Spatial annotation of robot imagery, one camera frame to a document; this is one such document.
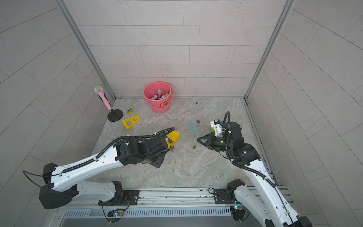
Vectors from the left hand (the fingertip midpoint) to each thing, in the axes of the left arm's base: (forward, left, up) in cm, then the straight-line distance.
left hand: (165, 159), depth 68 cm
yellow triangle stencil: (+31, +28, -14) cm, 45 cm away
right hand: (+6, -16, +8) cm, 18 cm away
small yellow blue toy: (+41, +33, -14) cm, 54 cm away
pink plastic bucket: (+46, +10, -2) cm, 47 cm away
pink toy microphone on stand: (+37, +43, -14) cm, 59 cm away
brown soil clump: (+14, -15, -15) cm, 26 cm away
